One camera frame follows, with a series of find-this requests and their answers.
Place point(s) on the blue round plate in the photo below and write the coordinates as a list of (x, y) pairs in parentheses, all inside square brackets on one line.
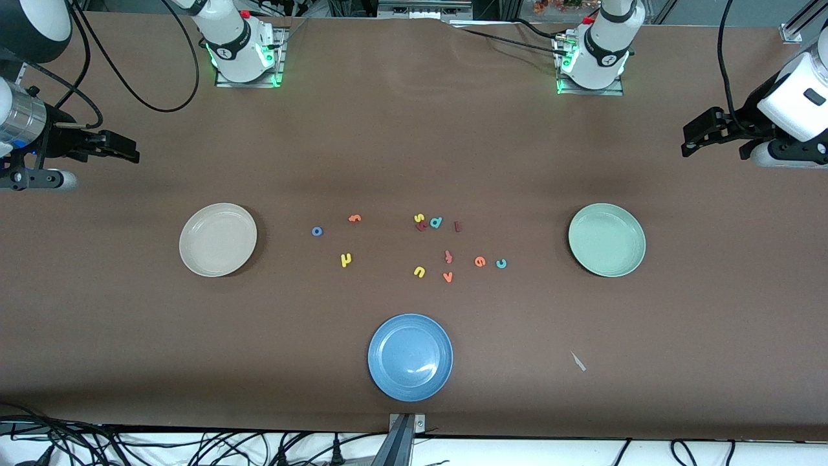
[(410, 356)]

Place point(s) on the orange flower decoration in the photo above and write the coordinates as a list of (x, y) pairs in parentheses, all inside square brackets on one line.
[(556, 5)]

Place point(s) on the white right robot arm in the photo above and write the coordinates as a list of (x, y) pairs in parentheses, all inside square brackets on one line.
[(233, 45)]

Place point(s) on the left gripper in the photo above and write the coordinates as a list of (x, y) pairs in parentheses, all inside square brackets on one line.
[(748, 121)]

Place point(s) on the light green round plate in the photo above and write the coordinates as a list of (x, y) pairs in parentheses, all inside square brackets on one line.
[(607, 241)]

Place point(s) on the grey metal camera mount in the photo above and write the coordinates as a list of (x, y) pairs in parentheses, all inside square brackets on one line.
[(406, 424)]

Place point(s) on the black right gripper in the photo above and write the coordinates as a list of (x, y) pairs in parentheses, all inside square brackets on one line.
[(60, 140)]

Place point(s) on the small white paper scrap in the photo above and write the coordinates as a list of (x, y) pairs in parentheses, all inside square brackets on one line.
[(578, 362)]

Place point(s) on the beige brown round plate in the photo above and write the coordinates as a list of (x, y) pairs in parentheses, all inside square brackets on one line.
[(218, 241)]

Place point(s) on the black power plug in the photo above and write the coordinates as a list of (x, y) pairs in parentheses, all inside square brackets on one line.
[(336, 453), (282, 458)]

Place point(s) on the grey metal box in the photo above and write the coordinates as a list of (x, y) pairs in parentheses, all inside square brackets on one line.
[(424, 10)]

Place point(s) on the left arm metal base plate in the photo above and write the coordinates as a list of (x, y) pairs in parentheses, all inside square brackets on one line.
[(601, 92)]

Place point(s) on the brown table cover sheet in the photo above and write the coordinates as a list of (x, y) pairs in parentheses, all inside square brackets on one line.
[(129, 323)]

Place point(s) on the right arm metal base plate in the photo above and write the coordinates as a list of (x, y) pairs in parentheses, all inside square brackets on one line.
[(282, 45)]

